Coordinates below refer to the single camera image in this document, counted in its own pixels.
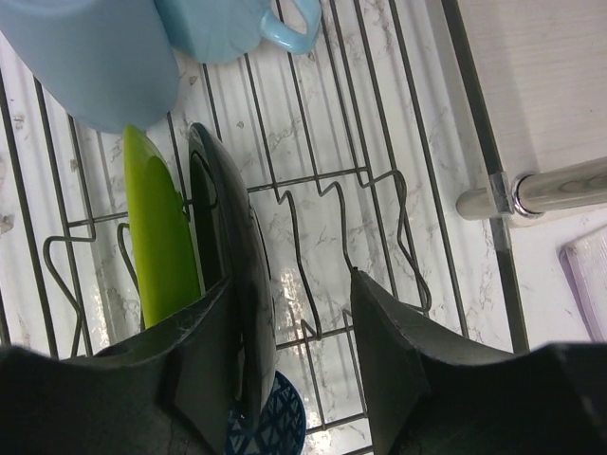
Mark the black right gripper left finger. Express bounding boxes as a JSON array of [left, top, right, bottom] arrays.
[[1, 279, 239, 454]]

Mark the metal wire dish rack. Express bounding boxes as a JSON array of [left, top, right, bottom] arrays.
[[1, 1, 528, 454]]

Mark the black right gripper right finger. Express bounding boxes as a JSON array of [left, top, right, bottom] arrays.
[[350, 270, 606, 454]]

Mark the lime green plate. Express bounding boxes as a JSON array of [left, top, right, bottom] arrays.
[[122, 124, 201, 328]]

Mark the light blue handled mug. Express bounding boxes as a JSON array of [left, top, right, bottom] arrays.
[[155, 0, 322, 64]]

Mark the light blue plastic tumbler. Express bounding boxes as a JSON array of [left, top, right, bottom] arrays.
[[1, 1, 179, 134]]

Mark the white two-tier shelf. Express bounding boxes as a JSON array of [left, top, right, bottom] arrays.
[[442, 1, 606, 241]]

